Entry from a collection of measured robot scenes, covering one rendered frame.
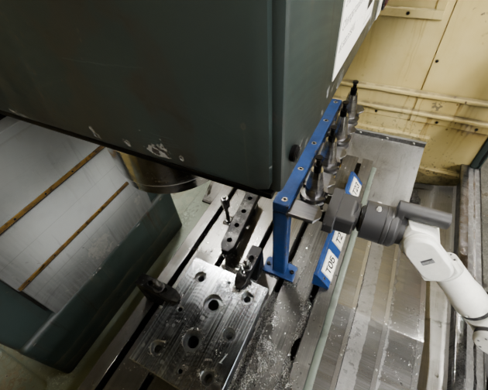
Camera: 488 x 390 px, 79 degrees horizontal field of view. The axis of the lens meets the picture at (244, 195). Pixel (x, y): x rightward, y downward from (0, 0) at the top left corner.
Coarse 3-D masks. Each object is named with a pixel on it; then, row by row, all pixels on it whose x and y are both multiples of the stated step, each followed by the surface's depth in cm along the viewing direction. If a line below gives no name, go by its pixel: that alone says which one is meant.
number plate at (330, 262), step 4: (328, 252) 88; (328, 256) 87; (332, 256) 89; (328, 260) 87; (332, 260) 88; (336, 260) 89; (324, 264) 85; (328, 264) 87; (332, 264) 88; (336, 264) 89; (324, 268) 85; (328, 268) 86; (332, 268) 87; (324, 272) 84; (328, 272) 86; (332, 272) 87; (328, 276) 85; (332, 276) 87
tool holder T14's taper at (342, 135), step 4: (340, 116) 75; (344, 116) 75; (348, 116) 76; (336, 120) 77; (340, 120) 76; (344, 120) 76; (348, 120) 77; (336, 124) 77; (340, 124) 77; (344, 124) 76; (340, 128) 77; (344, 128) 77; (336, 132) 78; (340, 132) 78; (344, 132) 78; (336, 136) 79; (340, 136) 79; (344, 136) 79; (340, 140) 79
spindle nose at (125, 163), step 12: (120, 156) 34; (132, 156) 33; (120, 168) 37; (132, 168) 35; (144, 168) 34; (156, 168) 34; (168, 168) 34; (132, 180) 37; (144, 180) 36; (156, 180) 35; (168, 180) 35; (180, 180) 36; (192, 180) 37; (204, 180) 38; (156, 192) 37; (168, 192) 37
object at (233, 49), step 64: (0, 0) 18; (64, 0) 16; (128, 0) 14; (192, 0) 12; (256, 0) 11; (320, 0) 15; (0, 64) 23; (64, 64) 19; (128, 64) 17; (192, 64) 15; (256, 64) 13; (320, 64) 19; (64, 128) 26; (128, 128) 21; (192, 128) 18; (256, 128) 16; (256, 192) 20
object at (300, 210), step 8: (296, 200) 68; (296, 208) 66; (304, 208) 66; (312, 208) 66; (320, 208) 66; (288, 216) 66; (296, 216) 65; (304, 216) 65; (312, 216) 65; (320, 216) 65
